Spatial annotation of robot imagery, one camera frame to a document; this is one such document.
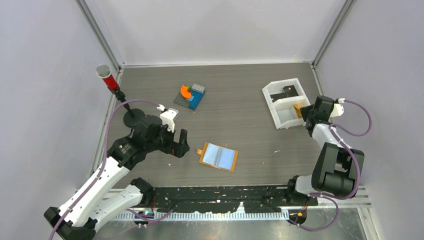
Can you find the white plastic divided bin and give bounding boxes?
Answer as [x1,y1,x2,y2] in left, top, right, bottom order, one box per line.
[262,78,310,130]

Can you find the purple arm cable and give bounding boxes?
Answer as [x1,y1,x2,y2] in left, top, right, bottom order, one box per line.
[288,99,373,232]
[48,99,165,240]

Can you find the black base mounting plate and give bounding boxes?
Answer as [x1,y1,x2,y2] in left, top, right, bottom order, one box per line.
[137,185,318,214]

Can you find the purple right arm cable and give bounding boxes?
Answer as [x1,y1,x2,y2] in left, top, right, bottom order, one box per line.
[288,99,373,232]

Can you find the orange leather card holder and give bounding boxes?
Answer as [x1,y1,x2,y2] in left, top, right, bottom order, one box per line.
[196,142,239,172]

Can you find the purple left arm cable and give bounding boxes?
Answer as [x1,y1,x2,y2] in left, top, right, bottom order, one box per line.
[48,99,165,240]

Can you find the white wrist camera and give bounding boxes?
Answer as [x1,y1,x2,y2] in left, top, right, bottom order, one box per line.
[159,108,179,133]
[330,98,346,118]

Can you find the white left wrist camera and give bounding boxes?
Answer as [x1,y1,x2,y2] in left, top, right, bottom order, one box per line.
[159,108,179,133]

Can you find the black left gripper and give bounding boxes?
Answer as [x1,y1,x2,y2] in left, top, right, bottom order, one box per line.
[145,122,190,158]

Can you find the toy brick assembly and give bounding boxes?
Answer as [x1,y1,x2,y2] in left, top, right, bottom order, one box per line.
[173,83,206,111]

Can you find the white slotted cable duct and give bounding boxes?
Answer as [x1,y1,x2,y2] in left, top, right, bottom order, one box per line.
[112,209,289,222]

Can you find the black microphone stand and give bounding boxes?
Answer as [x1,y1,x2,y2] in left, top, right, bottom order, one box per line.
[111,87,145,129]

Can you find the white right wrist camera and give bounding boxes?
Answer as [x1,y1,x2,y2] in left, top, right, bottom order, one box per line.
[330,98,346,118]

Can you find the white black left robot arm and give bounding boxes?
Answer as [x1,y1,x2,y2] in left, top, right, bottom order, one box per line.
[44,115,190,240]

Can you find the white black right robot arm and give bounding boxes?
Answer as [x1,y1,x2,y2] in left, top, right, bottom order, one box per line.
[285,95,365,205]

